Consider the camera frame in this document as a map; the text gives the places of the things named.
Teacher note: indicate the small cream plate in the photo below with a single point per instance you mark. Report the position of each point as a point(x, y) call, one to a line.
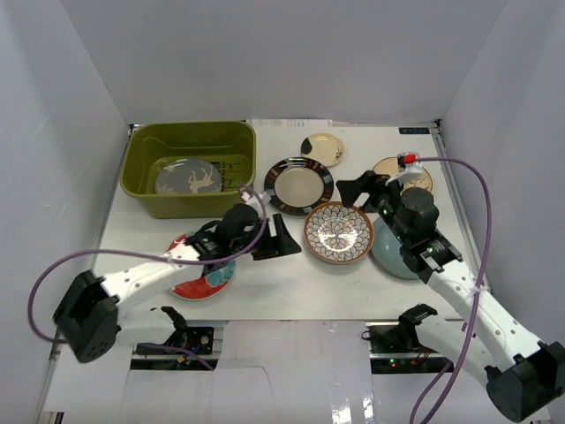
point(324, 148)

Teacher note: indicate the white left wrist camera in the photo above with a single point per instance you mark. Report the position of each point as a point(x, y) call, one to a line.
point(257, 201)

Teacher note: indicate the dark striped rim plate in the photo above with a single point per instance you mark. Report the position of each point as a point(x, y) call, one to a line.
point(297, 185)

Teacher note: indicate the grey reindeer plate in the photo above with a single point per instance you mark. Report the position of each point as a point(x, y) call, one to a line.
point(188, 176)

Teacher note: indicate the red and teal plate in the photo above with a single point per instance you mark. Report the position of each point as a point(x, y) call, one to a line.
point(206, 286)

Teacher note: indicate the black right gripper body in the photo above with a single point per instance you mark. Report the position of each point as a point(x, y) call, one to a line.
point(390, 198)

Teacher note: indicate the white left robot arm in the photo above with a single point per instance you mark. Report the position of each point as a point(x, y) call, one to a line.
point(99, 311)

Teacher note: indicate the flower pattern bowl orange rim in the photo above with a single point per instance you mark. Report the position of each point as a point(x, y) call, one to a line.
point(338, 234)

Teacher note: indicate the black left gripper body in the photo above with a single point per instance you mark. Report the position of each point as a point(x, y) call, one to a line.
point(268, 238)

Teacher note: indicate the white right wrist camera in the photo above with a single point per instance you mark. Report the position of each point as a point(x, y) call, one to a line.
point(409, 169)

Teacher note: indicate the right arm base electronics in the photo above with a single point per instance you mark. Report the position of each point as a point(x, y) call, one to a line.
point(389, 353)

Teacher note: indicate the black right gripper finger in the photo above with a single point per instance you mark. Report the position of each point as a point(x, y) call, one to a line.
point(375, 203)
point(350, 190)

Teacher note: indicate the light blue plate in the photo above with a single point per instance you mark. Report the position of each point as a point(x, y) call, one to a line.
point(386, 253)

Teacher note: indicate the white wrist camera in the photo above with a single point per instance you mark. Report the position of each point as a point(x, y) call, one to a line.
point(409, 169)
point(257, 201)

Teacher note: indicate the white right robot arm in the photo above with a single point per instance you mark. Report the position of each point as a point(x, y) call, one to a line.
point(521, 373)

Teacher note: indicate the green plastic bin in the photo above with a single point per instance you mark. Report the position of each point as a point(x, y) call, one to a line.
point(229, 145)

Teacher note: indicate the tan bird pattern plate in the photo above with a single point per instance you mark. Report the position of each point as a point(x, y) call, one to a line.
point(388, 166)

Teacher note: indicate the blue table label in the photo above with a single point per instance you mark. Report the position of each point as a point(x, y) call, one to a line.
point(414, 130)

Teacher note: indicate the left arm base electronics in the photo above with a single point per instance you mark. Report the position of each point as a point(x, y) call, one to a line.
point(198, 349)

